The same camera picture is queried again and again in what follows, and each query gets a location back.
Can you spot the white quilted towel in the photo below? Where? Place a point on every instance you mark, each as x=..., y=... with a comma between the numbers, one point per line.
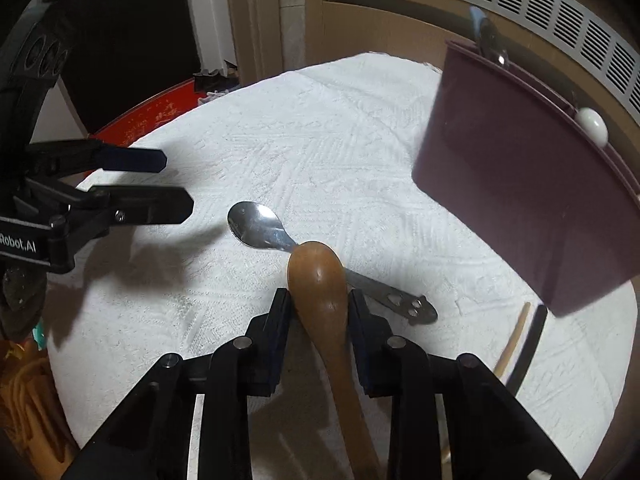
x=325, y=150

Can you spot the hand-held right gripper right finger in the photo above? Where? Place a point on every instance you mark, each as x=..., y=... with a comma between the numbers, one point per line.
x=370, y=355

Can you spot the white shoes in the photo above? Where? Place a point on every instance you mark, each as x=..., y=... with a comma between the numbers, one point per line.
x=215, y=96

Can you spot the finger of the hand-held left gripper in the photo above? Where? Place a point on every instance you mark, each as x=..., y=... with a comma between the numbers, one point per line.
x=160, y=205
x=135, y=159

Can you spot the white ceramic spoon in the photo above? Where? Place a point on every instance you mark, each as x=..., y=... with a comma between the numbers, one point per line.
x=591, y=124

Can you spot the red box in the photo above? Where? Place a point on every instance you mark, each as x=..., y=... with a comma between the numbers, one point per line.
x=145, y=120

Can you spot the purple utensil holder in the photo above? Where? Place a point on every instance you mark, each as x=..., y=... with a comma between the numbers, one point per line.
x=500, y=170

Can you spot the wooden spoon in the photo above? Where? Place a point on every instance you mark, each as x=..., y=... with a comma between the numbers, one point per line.
x=315, y=280

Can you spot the blue plastic spoon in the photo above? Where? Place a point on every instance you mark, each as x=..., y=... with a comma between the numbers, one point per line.
x=474, y=16

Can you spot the long grey vent grille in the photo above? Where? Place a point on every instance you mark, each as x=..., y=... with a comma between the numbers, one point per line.
x=550, y=15

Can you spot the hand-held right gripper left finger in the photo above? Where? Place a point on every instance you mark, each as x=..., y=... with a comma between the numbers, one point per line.
x=270, y=340

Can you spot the wooden chopstick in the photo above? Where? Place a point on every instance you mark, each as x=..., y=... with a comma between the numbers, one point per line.
x=512, y=340

